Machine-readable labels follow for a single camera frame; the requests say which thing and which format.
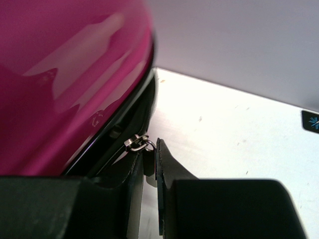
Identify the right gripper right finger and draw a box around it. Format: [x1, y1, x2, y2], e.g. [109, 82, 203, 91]
[156, 139, 306, 239]

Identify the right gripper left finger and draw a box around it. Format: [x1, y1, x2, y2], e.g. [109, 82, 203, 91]
[0, 153, 143, 239]

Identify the pink hard-shell suitcase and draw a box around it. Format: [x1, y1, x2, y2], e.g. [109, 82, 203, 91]
[0, 0, 155, 176]

